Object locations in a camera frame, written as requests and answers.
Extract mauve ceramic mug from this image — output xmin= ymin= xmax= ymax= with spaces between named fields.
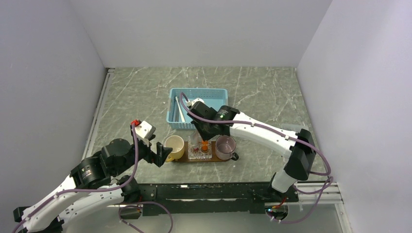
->
xmin=215 ymin=135 xmax=239 ymax=161

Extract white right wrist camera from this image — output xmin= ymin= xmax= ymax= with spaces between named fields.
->
xmin=187 ymin=98 xmax=204 ymax=107

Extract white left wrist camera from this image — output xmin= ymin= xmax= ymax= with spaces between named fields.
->
xmin=131 ymin=119 xmax=156 ymax=142

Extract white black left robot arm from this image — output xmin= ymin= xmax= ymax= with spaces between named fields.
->
xmin=13 ymin=138 xmax=172 ymax=233

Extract brown oval wooden tray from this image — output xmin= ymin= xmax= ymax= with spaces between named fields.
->
xmin=173 ymin=141 xmax=230 ymax=163

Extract yellow ceramic mug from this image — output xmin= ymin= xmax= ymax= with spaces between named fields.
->
xmin=164 ymin=135 xmax=185 ymax=162

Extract grey toothbrush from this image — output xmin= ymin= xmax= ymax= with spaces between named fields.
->
xmin=172 ymin=97 xmax=179 ymax=122

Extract light blue plastic basket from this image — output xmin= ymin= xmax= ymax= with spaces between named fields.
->
xmin=166 ymin=88 xmax=228 ymax=130

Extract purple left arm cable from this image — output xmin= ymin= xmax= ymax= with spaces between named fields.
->
xmin=11 ymin=123 xmax=174 ymax=233

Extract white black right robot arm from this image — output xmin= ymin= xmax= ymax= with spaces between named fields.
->
xmin=187 ymin=101 xmax=315 ymax=201

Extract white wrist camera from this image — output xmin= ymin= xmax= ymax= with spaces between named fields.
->
xmin=131 ymin=119 xmax=156 ymax=142
xmin=187 ymin=98 xmax=204 ymax=107

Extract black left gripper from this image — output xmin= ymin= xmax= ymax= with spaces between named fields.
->
xmin=113 ymin=134 xmax=172 ymax=176

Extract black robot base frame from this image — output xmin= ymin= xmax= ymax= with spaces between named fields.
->
xmin=123 ymin=182 xmax=299 ymax=216

